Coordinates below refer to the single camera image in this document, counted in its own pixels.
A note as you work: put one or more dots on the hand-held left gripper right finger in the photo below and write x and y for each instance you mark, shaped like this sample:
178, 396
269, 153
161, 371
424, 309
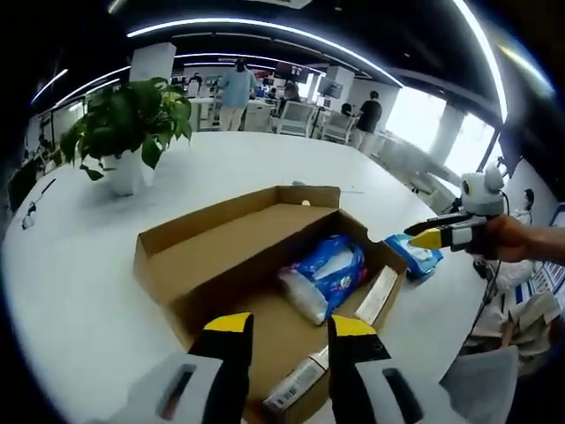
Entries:
353, 353

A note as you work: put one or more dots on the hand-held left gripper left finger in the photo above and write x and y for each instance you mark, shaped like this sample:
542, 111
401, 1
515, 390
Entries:
225, 353

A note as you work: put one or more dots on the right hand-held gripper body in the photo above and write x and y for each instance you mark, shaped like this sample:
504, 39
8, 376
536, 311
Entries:
483, 194

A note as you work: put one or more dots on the blue wet wipes pack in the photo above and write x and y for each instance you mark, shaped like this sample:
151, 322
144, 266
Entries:
419, 260

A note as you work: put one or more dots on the blue floral soft pack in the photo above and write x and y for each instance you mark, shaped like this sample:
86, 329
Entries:
331, 274

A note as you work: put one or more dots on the brown cardboard shoe box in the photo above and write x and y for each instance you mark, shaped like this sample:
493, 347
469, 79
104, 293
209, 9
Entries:
212, 247

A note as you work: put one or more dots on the person's right hand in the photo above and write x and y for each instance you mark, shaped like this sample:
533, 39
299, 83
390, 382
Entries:
507, 240

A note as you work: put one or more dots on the person's beige clothing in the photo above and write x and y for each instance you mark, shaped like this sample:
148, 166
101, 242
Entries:
529, 318

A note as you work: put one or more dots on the grey chair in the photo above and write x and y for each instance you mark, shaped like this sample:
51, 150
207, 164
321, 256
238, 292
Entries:
481, 388

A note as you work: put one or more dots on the white mesh office chair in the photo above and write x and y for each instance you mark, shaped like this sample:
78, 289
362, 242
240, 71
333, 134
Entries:
296, 117
340, 127

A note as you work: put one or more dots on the long ceiling light strip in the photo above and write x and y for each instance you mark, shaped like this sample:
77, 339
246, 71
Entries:
485, 53
265, 30

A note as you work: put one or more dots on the round grey table grommet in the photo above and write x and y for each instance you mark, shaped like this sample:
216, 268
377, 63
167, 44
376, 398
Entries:
298, 181

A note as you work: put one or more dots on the black and white tool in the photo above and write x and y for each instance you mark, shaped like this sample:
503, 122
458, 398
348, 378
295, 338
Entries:
37, 205

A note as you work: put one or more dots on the green plant in white pot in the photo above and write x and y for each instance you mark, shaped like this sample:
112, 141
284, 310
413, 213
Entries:
128, 119

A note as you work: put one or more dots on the black desk monitor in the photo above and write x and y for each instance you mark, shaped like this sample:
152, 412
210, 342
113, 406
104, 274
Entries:
24, 185

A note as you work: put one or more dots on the white pillar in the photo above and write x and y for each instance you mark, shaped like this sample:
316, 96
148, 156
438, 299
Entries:
150, 64

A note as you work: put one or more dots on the wall poster board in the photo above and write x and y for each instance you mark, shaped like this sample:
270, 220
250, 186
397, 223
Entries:
549, 278

